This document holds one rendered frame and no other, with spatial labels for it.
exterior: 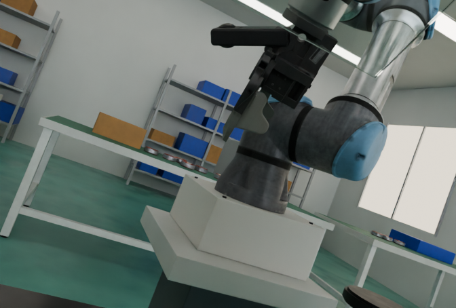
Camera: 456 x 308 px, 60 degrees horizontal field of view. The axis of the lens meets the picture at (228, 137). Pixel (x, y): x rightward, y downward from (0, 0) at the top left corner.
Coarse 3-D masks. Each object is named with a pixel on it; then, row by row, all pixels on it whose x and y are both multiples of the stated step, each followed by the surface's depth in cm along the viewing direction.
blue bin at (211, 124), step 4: (204, 120) 652; (208, 120) 636; (212, 120) 638; (216, 120) 641; (204, 124) 644; (208, 124) 636; (212, 124) 639; (220, 124) 644; (224, 124) 646; (212, 128) 640; (220, 128) 644; (220, 132) 645
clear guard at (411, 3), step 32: (256, 0) 25; (288, 0) 25; (320, 0) 25; (352, 0) 25; (384, 0) 24; (416, 0) 24; (448, 0) 24; (320, 32) 26; (352, 32) 26; (384, 32) 26; (416, 32) 26; (352, 64) 28; (384, 64) 28
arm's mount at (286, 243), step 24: (192, 192) 80; (216, 192) 75; (192, 216) 75; (216, 216) 68; (240, 216) 69; (264, 216) 71; (288, 216) 76; (192, 240) 70; (216, 240) 68; (240, 240) 70; (264, 240) 71; (288, 240) 73; (312, 240) 75; (264, 264) 72; (288, 264) 73
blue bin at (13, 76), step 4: (0, 68) 537; (0, 72) 537; (4, 72) 539; (8, 72) 541; (12, 72) 542; (0, 76) 538; (4, 76) 539; (8, 76) 541; (12, 76) 548; (16, 76) 577; (0, 80) 538; (4, 80) 540; (8, 80) 542; (12, 80) 560; (8, 84) 545; (12, 84) 572
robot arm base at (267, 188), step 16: (240, 160) 77; (256, 160) 75; (272, 160) 75; (224, 176) 77; (240, 176) 76; (256, 176) 74; (272, 176) 75; (224, 192) 75; (240, 192) 73; (256, 192) 73; (272, 192) 74; (272, 208) 74
